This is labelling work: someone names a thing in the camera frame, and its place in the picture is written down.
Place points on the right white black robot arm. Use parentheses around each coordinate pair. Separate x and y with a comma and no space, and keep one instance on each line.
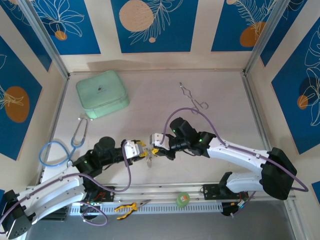
(237,153)

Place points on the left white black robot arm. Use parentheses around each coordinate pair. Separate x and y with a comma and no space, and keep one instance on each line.
(57,192)

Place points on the blue stethoscope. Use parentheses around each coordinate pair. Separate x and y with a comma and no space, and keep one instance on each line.
(74,143)

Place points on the mint green zip case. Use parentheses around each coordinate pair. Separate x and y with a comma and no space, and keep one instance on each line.
(100,95)

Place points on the green tape roll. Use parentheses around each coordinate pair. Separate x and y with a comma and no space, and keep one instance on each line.
(182,200)

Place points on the yellow black pliers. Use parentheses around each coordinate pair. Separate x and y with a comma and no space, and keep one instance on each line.
(125,207)

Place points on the black ribbed block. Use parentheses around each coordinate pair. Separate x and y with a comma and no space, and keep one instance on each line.
(60,217)

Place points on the blue panel beige circle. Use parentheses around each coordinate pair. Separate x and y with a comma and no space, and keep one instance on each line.
(175,37)

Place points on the blue panel large orange oval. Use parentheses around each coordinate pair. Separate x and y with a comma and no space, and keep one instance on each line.
(17,105)

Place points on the blue panel white flower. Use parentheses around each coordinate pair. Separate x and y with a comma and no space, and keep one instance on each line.
(82,37)

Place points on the blue panel dark circle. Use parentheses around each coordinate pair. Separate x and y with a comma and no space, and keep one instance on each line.
(295,100)

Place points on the blue panel orange circle fern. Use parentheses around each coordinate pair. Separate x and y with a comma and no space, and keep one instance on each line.
(230,25)

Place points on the blue panel leaf lines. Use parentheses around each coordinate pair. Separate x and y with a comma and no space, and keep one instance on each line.
(287,30)
(30,37)

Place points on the aluminium front rail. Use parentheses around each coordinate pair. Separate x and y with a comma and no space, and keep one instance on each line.
(150,191)

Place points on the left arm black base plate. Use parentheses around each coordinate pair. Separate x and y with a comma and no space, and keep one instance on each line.
(107,192)

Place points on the aluminium side rail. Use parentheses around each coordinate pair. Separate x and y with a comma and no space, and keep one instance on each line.
(256,112)
(59,107)

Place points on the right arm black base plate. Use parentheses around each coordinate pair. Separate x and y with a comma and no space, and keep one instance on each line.
(210,192)

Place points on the aluminium corner post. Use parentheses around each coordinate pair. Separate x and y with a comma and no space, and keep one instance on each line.
(265,37)
(45,40)

